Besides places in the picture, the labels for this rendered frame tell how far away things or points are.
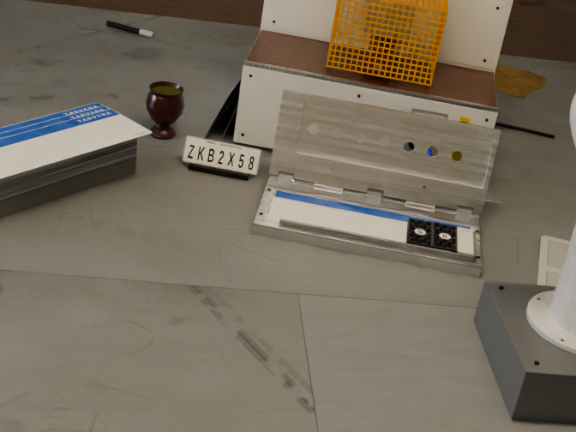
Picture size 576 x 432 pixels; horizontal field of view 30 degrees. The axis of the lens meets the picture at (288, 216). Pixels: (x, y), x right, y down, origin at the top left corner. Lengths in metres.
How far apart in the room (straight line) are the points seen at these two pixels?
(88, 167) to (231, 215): 0.29
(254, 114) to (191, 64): 0.48
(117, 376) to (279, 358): 0.26
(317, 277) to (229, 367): 0.33
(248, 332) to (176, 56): 1.21
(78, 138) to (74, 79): 0.55
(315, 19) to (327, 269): 0.73
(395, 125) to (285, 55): 0.35
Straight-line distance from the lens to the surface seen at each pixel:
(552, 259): 2.18
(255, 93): 2.33
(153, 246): 1.98
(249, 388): 1.67
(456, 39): 2.50
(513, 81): 3.06
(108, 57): 2.79
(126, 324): 1.77
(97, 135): 2.12
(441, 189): 2.19
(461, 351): 1.85
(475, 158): 2.19
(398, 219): 2.16
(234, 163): 2.25
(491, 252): 2.17
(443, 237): 2.10
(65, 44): 2.85
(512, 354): 1.74
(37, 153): 2.04
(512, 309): 1.83
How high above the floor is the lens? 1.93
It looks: 29 degrees down
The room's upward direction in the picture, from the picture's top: 9 degrees clockwise
